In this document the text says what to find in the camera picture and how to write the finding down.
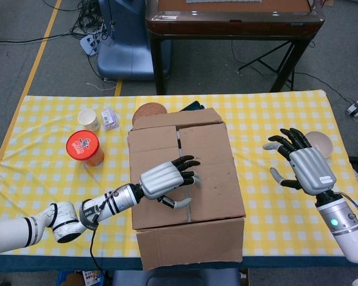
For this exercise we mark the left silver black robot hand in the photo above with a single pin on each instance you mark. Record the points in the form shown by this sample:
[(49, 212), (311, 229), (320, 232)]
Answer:
[(159, 180)]

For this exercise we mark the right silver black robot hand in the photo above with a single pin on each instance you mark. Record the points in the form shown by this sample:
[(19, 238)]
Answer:
[(311, 169)]

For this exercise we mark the brown cardboard shipping box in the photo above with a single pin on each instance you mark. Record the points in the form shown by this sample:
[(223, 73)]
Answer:
[(211, 184)]

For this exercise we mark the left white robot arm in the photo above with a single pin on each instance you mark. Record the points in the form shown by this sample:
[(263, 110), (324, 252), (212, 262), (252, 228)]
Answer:
[(6, 235)]

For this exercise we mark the orange lidded canister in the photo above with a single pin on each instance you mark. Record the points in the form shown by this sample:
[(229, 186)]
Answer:
[(83, 146)]

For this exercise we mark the beige bowl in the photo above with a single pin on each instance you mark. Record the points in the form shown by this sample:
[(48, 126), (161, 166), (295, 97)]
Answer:
[(323, 143)]

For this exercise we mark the round brown woven mat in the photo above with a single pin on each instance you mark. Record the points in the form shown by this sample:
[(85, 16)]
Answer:
[(149, 110)]

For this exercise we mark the small purple tissue packet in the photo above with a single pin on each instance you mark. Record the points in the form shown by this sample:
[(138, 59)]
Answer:
[(109, 119)]

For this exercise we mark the dark green flat object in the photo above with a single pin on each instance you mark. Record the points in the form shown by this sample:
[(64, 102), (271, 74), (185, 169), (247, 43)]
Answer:
[(194, 106)]

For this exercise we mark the white paper cup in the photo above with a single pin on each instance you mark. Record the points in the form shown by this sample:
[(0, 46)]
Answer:
[(88, 119)]

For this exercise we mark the grey blue robot chassis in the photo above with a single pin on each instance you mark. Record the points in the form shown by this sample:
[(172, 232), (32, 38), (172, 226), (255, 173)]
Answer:
[(173, 278)]

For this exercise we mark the yellow white checked tablecloth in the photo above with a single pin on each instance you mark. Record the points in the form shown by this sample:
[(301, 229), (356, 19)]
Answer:
[(47, 178)]

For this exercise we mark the colourful printed carton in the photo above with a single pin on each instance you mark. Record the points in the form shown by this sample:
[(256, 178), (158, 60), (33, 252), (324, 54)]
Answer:
[(92, 278)]

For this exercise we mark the blue machine base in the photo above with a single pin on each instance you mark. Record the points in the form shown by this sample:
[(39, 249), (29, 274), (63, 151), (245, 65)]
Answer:
[(128, 53)]

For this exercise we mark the brown mahjong table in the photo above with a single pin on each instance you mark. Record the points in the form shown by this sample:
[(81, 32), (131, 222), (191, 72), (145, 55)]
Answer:
[(226, 26)]

